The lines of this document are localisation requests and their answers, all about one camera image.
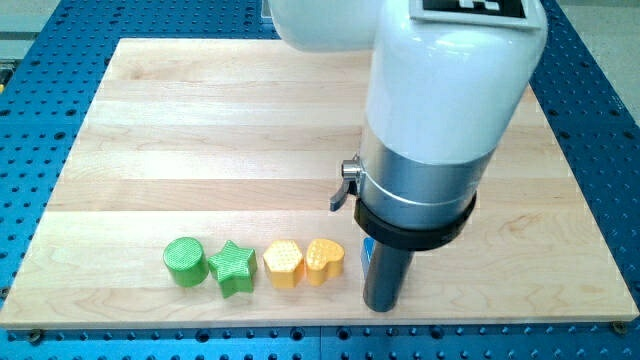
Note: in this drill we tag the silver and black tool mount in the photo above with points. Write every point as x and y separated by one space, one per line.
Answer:
403 203

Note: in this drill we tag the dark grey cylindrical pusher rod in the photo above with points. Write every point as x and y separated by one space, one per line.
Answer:
385 277

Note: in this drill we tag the blue block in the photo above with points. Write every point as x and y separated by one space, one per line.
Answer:
367 250

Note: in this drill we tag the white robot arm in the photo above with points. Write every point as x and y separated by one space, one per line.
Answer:
446 78

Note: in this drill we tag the yellow heart block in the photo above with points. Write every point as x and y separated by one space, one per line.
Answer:
324 260

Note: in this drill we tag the yellow hexagon block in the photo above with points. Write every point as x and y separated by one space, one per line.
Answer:
284 264

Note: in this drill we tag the green star block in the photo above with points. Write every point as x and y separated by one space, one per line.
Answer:
233 268

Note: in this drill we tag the wooden board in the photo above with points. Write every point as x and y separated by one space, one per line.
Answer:
242 140

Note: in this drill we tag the green cylinder block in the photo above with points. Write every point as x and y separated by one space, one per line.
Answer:
185 260

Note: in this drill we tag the black white fiducial marker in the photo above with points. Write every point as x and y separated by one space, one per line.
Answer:
518 14

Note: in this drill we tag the blue perforated metal table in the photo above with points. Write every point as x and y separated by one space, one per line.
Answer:
51 91

